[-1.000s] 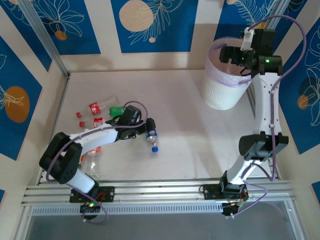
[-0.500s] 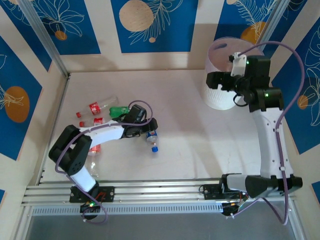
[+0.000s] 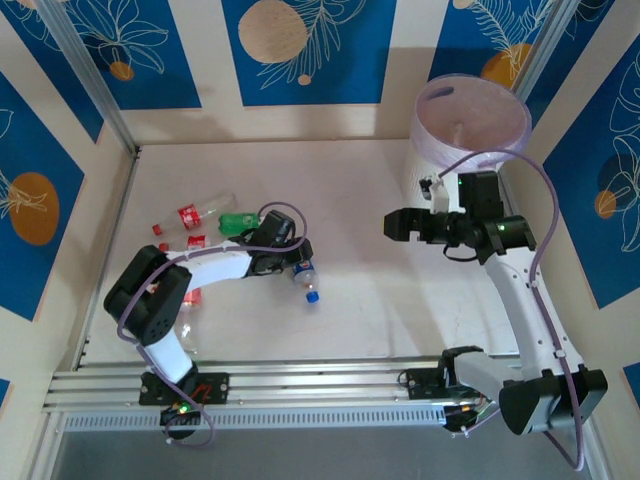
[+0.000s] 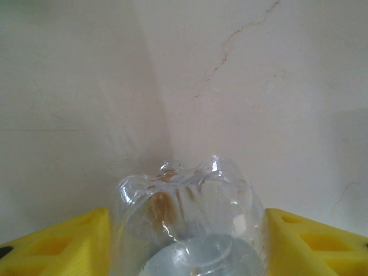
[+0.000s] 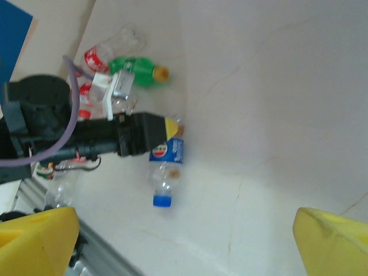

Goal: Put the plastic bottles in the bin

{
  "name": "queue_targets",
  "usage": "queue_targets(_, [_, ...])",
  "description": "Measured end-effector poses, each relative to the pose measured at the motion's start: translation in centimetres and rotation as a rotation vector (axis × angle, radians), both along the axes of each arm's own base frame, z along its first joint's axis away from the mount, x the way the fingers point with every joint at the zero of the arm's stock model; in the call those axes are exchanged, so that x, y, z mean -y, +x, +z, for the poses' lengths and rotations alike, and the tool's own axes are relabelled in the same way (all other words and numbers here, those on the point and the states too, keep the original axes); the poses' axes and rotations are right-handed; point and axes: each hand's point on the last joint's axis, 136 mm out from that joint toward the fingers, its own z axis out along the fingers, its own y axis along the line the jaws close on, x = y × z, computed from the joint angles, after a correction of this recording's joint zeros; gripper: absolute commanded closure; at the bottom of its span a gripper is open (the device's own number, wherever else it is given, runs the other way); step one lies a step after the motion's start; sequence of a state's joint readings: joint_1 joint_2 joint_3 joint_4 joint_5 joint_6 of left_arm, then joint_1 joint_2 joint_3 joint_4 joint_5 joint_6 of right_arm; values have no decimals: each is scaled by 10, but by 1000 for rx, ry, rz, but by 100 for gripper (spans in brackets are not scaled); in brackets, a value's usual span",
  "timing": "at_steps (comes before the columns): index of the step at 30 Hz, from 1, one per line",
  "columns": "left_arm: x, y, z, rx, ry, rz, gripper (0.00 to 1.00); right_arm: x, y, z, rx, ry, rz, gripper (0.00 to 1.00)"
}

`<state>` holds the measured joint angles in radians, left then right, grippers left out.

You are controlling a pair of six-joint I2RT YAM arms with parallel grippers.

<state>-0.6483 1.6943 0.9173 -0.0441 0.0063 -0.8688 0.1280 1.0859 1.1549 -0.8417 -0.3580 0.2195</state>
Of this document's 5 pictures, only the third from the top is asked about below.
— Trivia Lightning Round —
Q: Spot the green plastic soda bottle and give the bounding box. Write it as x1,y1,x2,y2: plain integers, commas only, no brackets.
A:
218,211,262,237

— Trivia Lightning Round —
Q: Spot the clear bottle blue cap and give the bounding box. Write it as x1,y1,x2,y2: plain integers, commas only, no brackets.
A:
291,258,322,305

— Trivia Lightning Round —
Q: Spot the clear cola bottle red label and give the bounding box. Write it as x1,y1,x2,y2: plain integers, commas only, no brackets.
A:
158,233,224,254
175,285,205,357
151,192,238,236

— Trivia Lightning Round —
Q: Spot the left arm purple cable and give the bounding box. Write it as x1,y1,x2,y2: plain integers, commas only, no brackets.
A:
117,201,309,449

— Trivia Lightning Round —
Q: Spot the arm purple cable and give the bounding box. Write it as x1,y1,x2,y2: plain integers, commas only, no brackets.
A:
117,201,309,449
439,149,586,472

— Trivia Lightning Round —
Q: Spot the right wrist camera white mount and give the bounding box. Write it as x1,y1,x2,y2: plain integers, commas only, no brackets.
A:
418,174,448,214

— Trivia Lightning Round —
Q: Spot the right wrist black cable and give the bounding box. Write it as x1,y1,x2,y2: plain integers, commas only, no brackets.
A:
442,242,482,265

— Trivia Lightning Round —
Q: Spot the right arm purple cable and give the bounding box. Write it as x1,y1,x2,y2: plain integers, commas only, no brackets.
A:
439,149,586,472

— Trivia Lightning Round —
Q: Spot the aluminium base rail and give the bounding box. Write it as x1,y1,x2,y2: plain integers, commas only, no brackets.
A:
42,353,594,417

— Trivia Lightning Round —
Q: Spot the aluminium table side rail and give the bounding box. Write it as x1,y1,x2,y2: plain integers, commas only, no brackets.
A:
71,147,143,372

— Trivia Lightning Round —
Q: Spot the aluminium frame post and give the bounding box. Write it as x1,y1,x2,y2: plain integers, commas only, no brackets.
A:
513,0,585,97
35,0,143,157

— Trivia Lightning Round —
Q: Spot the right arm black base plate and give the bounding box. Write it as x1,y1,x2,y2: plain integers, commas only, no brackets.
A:
405,367,451,401

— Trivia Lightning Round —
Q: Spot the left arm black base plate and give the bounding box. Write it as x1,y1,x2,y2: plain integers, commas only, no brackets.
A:
138,372,230,407

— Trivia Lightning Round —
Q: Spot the grey slotted cable duct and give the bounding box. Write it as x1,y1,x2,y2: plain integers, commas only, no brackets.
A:
62,403,447,434

